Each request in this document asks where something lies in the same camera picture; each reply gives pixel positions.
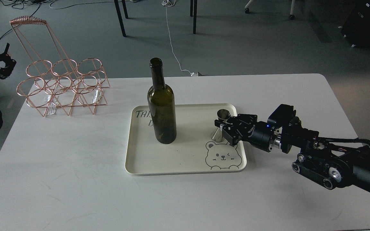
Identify black table legs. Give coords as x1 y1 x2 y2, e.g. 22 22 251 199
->
114 0 129 38
189 0 198 35

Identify black cables on floor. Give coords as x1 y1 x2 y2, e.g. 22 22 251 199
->
0 0 115 52

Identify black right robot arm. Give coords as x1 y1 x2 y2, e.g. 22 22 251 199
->
214 104 370 193

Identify black table legs right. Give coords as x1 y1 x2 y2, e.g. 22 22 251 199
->
189 0 198 35

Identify stainless steel jigger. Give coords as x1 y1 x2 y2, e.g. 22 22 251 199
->
211 109 231 143

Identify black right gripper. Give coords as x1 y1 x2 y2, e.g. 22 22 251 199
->
214 114 276 152

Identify dark green wine bottle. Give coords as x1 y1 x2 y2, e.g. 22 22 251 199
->
147 57 177 144

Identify white office chair base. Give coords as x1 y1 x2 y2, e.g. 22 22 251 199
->
244 0 288 14

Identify white cable on floor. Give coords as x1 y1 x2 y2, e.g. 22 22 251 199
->
162 0 194 76

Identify cream bear serving tray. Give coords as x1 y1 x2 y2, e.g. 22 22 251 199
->
125 103 247 175

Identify rose gold wire wine rack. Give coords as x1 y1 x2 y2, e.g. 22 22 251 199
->
9 16 110 117

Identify black box on floor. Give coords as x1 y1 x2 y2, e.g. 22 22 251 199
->
341 0 370 48

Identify black table legs left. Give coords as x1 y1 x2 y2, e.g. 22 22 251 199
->
114 0 129 38

